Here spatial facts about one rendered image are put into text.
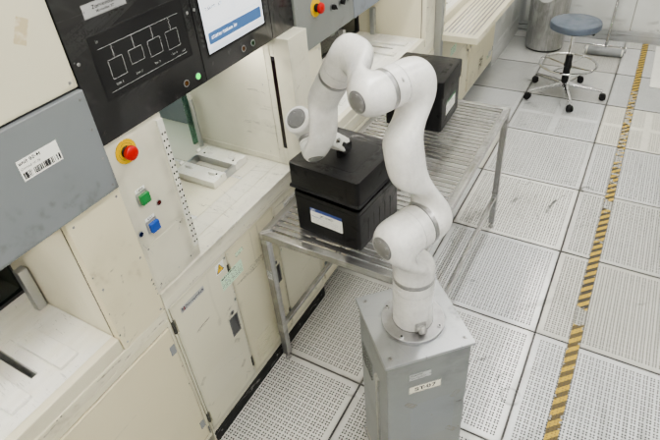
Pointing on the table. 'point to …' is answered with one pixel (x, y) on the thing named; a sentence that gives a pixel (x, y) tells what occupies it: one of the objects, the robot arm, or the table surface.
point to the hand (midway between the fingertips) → (342, 147)
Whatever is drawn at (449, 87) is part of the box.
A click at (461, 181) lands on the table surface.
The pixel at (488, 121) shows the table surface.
